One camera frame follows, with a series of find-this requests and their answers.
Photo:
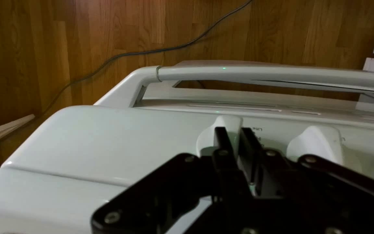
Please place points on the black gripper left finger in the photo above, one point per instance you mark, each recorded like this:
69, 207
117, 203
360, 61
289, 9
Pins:
161, 190

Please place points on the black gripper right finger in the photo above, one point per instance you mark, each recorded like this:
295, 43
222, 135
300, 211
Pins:
324, 186

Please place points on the white stove knob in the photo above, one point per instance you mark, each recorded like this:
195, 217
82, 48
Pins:
205, 143
314, 143

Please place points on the white toaster oven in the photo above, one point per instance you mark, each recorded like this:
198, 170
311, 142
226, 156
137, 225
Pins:
87, 143

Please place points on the pale wooden strip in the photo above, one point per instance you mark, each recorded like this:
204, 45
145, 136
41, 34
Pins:
5, 130

